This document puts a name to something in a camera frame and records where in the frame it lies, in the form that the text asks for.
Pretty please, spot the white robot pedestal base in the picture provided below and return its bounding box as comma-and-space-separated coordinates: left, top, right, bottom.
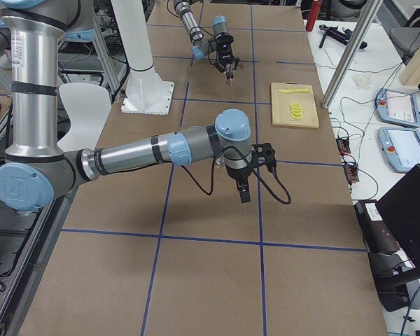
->
111, 0, 174, 116

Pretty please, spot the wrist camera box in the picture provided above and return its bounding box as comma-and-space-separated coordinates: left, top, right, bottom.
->
251, 143, 277, 174
215, 33, 234, 48

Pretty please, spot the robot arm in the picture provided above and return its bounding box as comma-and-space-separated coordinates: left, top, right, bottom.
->
0, 1, 253, 211
173, 1, 239, 86

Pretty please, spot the bamboo cutting board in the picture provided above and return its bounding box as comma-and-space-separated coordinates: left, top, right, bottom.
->
270, 83, 319, 129

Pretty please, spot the yellow plastic knife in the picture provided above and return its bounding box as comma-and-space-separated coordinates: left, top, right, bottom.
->
278, 88, 309, 94

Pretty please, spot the red cylinder bottle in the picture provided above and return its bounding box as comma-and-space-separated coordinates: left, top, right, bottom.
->
305, 0, 322, 32

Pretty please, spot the black monitor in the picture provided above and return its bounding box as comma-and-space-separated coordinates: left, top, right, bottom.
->
377, 164, 420, 260

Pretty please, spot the near teach pendant tablet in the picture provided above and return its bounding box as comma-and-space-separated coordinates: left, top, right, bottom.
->
378, 127, 420, 173

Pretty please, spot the lemon slice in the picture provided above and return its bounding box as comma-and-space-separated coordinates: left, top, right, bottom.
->
290, 101, 303, 120

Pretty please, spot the black rod tool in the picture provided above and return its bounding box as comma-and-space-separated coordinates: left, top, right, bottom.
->
318, 24, 350, 48

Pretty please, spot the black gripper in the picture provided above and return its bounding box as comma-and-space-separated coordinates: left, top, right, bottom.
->
215, 42, 239, 85
226, 166, 252, 203

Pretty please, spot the aluminium frame post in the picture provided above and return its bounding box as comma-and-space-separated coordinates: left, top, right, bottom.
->
321, 0, 383, 109

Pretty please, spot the teach pendant tablet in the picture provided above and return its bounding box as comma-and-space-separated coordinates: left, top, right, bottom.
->
378, 127, 420, 173
375, 88, 420, 128

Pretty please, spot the far teach pendant tablet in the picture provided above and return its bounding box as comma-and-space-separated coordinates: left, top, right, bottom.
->
375, 88, 420, 128

